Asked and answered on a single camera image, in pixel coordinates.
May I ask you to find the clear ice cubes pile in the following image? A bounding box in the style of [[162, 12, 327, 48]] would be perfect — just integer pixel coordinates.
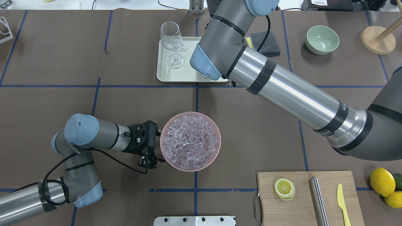
[[164, 115, 219, 170]]

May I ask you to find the green bowl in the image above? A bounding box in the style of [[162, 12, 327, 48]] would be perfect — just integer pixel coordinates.
[[305, 25, 340, 55]]

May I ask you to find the green avocado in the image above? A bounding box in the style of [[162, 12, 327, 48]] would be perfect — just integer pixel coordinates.
[[392, 173, 402, 191]]

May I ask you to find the yellow plastic knife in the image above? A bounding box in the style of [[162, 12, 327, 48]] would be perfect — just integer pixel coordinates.
[[336, 183, 351, 226]]

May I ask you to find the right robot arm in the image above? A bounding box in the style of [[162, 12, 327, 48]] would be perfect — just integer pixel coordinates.
[[190, 0, 402, 161]]

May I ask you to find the pink bowl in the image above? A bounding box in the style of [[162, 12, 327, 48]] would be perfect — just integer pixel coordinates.
[[160, 111, 222, 172]]

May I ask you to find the wooden paper towel stand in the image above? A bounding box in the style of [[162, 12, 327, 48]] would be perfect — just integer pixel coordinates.
[[360, 17, 402, 55]]

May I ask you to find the clear wine glass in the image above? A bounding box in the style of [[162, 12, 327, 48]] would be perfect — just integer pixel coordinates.
[[160, 21, 184, 69]]

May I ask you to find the cream serving tray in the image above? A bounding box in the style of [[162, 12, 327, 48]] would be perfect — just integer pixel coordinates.
[[156, 37, 228, 83]]

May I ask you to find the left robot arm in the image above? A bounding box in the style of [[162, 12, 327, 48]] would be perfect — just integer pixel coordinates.
[[1, 114, 164, 226]]

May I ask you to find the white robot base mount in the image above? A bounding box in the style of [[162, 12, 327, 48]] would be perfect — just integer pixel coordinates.
[[153, 216, 236, 226]]

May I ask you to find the yellow lemon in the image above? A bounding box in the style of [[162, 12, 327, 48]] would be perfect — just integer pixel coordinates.
[[369, 168, 396, 197], [384, 191, 402, 208]]

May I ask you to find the wooden cutting board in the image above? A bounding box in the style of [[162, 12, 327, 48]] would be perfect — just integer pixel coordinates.
[[257, 171, 364, 226]]

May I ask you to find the white wire cup rack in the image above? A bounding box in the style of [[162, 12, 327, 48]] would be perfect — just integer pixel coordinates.
[[0, 17, 14, 44]]

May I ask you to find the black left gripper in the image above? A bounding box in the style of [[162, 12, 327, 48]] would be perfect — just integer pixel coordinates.
[[122, 120, 166, 170]]

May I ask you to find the lemon half slice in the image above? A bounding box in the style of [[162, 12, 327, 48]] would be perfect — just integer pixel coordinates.
[[274, 178, 296, 201]]

